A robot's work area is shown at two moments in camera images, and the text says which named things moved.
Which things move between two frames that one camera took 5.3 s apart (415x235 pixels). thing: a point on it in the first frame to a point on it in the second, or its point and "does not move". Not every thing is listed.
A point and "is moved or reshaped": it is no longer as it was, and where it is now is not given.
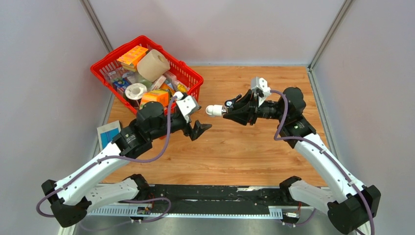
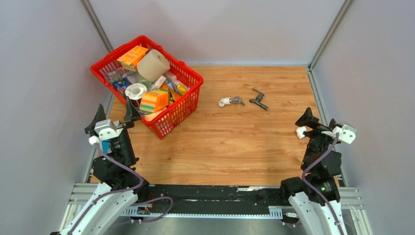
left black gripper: x=198 y=129 to x=131 y=112
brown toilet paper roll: x=153 y=65 does not move
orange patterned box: x=129 y=60 does not move
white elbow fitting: x=216 y=109 is moved or reshaped
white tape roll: x=135 y=91 does not move
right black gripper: x=246 y=116 to x=308 y=120
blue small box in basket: x=121 y=83 does not move
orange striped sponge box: x=161 y=96 does not move
